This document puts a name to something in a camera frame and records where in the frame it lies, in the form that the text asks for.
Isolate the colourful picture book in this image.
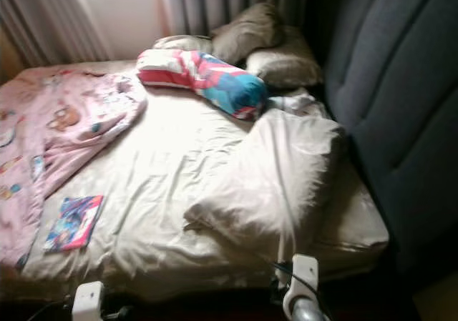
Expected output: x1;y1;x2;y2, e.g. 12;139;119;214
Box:
43;194;105;254

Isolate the pink cartoon print quilt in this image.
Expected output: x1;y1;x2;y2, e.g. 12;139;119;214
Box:
0;67;147;268

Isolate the beige floral bed sheet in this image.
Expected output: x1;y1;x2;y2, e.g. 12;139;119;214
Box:
0;60;391;304

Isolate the pale beige pillow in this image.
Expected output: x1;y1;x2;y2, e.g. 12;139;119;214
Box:
152;35;215;54

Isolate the white grey crumpled cloth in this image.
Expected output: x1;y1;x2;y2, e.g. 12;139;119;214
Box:
268;92;326;118

